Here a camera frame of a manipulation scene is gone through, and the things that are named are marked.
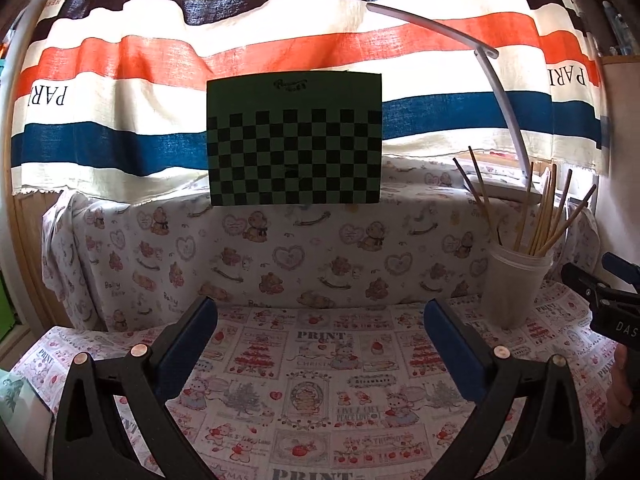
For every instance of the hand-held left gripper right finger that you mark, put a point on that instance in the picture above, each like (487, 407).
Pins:
(450, 350)

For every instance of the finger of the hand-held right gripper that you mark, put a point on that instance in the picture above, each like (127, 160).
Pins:
(582, 282)
(622, 269)

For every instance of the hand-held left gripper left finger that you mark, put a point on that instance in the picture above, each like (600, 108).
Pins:
(187, 345)

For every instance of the translucent plastic cup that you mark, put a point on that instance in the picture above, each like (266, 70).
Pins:
(515, 290)

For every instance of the bunch of wooden chopsticks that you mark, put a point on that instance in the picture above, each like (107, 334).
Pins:
(544, 220)

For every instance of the person's right hand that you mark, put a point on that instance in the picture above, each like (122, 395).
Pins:
(625, 390)

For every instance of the bear print cloth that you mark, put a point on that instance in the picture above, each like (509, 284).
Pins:
(300, 260)

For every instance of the wooden panel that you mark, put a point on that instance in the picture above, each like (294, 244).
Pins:
(35, 260)

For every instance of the teal patterned paper bag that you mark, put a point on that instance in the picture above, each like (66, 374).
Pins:
(17, 400)

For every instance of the green object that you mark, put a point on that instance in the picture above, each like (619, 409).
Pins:
(5, 310)

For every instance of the white desk lamp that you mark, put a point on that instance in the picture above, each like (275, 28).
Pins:
(505, 105)

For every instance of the green checkered box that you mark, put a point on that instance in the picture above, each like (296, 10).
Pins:
(295, 160)

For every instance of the striped curtain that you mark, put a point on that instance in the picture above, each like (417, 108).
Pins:
(150, 110)

